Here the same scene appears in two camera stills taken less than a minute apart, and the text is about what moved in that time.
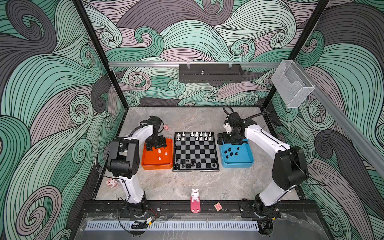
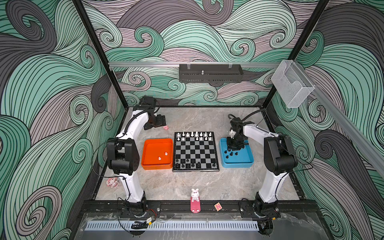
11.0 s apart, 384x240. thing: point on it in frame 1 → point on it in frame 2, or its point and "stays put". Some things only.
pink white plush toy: (112, 183) stays put
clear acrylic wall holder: (293, 85) stays put
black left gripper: (161, 143) → (160, 122)
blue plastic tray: (236, 155) stays put
